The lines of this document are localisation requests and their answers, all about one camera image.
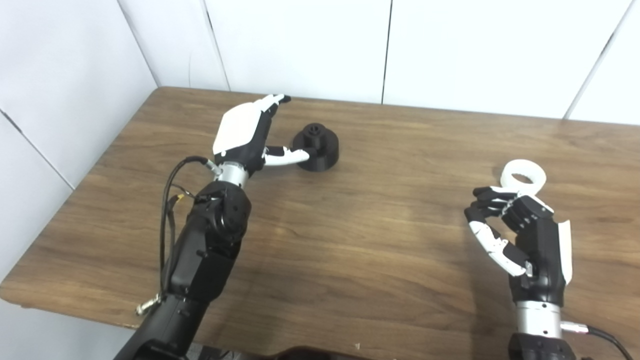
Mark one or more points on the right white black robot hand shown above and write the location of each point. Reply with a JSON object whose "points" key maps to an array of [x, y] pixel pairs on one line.
{"points": [[542, 245]]}

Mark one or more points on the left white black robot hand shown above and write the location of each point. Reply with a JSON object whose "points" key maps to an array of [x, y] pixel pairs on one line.
{"points": [[240, 127]]}

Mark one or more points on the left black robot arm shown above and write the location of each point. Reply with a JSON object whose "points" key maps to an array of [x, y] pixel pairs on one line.
{"points": [[205, 255]]}

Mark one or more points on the round black part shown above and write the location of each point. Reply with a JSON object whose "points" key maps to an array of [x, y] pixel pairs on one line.
{"points": [[325, 150]]}

